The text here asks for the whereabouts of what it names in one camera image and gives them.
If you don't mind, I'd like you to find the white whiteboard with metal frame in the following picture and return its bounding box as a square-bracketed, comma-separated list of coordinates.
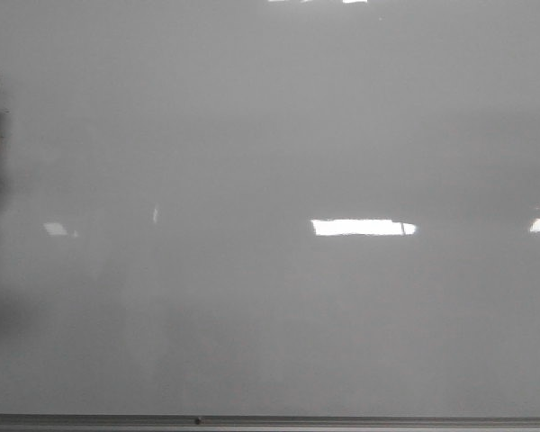
[0, 1, 540, 431]

